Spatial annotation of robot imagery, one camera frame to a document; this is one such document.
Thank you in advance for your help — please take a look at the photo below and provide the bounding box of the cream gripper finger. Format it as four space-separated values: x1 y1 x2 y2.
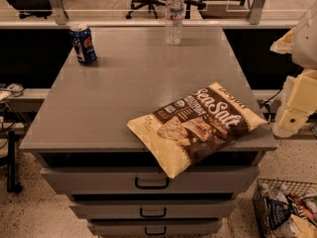
271 106 310 138

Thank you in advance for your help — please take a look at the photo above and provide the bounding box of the blue pepsi can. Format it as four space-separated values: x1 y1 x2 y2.
69 25 97 64

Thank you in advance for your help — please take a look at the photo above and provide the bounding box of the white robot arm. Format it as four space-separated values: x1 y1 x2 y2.
270 2 317 138

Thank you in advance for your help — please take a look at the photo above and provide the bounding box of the sea salt chips bag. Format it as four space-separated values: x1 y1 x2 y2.
128 82 265 179

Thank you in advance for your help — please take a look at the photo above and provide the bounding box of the clear plastic water bottle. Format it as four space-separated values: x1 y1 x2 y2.
165 0 184 46

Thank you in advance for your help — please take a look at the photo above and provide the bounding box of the grey drawer cabinet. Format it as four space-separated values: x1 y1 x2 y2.
21 27 275 238

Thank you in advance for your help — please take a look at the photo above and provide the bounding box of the black metal stand leg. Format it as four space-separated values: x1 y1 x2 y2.
7 131 23 193

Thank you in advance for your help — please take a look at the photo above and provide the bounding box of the wire basket with snacks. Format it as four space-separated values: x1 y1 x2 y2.
253 178 317 238

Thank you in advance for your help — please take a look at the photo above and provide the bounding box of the black top drawer handle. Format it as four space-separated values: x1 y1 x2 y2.
135 178 169 189

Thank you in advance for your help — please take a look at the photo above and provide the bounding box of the black drawer handle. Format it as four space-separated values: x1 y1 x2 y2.
135 178 169 189
144 227 166 236
139 207 166 218

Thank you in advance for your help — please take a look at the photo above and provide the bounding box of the black middle drawer handle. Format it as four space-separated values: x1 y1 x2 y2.
139 207 166 218

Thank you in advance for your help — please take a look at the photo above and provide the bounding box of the black bottom drawer handle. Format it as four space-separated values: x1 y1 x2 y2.
144 227 166 236

